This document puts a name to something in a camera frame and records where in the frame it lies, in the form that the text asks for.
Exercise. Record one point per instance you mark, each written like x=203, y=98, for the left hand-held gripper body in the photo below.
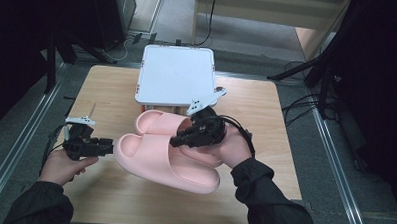
x=80, y=144

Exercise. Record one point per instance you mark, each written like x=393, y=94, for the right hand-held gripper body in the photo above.
x=212, y=129

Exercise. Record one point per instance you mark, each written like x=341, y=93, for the pink slipper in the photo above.
x=154, y=160
x=159, y=122

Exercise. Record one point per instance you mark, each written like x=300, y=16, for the white shoe rack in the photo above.
x=176, y=74

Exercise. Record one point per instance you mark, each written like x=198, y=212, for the person's right hand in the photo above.
x=235, y=148

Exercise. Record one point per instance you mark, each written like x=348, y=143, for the person's left hand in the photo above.
x=61, y=167

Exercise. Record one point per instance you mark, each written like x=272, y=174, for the small black round knob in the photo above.
x=217, y=89

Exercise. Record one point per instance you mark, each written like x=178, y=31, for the black tripod stand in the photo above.
x=50, y=63

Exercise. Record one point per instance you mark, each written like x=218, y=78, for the black metal stand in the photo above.
x=323, y=76

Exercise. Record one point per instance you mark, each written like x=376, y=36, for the grey tape strip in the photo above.
x=308, y=206

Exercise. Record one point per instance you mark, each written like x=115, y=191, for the black curtain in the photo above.
x=15, y=35
x=381, y=81

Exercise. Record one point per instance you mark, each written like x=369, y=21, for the beige wooden cabinet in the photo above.
x=256, y=7

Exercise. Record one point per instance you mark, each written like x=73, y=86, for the black cabinet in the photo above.
x=120, y=12

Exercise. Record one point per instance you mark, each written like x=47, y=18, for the metal floor rail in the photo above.
x=338, y=170
x=22, y=142

